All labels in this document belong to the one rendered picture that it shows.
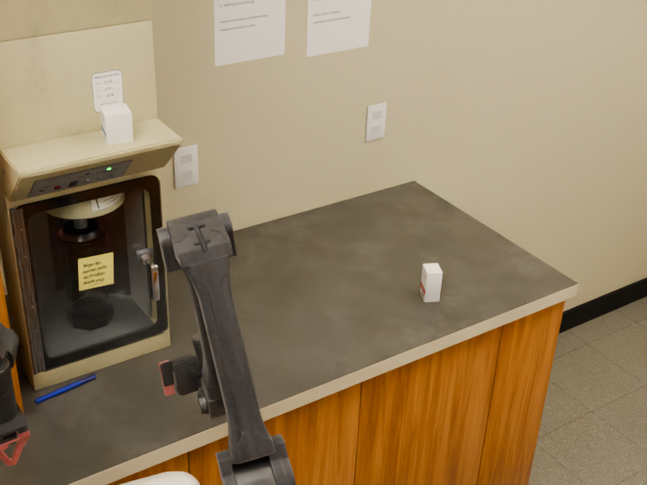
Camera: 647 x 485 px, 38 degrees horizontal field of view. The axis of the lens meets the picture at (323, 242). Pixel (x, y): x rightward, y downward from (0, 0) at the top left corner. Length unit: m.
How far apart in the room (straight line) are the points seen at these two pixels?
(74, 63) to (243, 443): 0.81
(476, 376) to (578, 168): 1.32
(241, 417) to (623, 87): 2.53
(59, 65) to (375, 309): 1.00
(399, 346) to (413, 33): 1.02
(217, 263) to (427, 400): 1.20
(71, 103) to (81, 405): 0.65
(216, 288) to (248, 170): 1.33
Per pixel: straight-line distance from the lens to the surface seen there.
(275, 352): 2.17
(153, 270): 1.99
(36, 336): 2.03
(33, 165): 1.75
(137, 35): 1.85
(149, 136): 1.84
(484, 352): 2.47
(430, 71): 2.90
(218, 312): 1.33
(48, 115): 1.83
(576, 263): 3.88
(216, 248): 1.31
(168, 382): 1.81
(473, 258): 2.59
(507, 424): 2.74
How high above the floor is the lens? 2.25
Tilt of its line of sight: 30 degrees down
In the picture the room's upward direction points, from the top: 2 degrees clockwise
